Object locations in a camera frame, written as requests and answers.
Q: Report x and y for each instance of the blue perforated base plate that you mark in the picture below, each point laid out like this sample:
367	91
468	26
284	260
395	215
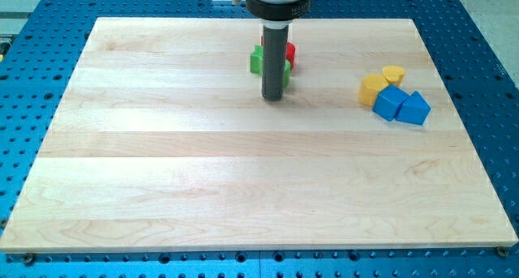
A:
472	43

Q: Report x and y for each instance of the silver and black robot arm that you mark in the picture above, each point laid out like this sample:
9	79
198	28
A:
277	10

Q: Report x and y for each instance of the green star block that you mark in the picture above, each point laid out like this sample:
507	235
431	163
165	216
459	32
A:
256	65

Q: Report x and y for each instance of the red round block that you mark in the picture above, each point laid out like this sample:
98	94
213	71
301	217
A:
290	53

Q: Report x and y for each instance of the yellow heart block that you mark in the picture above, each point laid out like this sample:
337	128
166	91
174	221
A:
394	74

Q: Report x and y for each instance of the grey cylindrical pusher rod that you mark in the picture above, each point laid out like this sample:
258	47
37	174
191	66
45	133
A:
275	36

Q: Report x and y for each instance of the light wooden board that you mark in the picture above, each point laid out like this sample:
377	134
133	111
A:
163	142

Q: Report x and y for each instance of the blue cube block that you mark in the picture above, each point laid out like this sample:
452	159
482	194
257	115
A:
389	101

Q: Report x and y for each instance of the blue triangle block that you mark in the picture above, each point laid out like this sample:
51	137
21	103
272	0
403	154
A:
414	109

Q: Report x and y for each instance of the yellow hexagon block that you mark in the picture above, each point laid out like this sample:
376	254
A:
370	88

